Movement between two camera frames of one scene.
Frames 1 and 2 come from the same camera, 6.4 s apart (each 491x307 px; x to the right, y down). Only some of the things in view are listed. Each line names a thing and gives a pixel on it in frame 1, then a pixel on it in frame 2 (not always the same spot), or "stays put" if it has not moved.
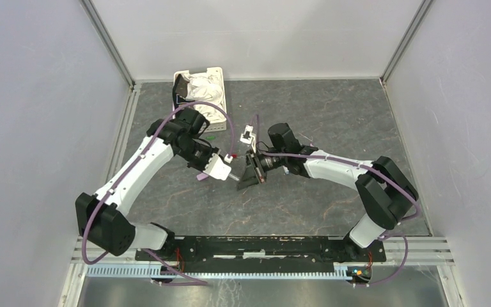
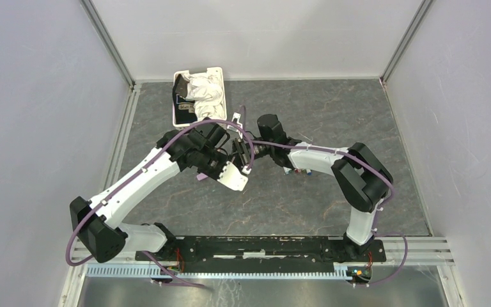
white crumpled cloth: (204, 87) stays put
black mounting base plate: (261, 254) stays put
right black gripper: (255, 173) → (241, 149)
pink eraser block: (201, 176) stays put
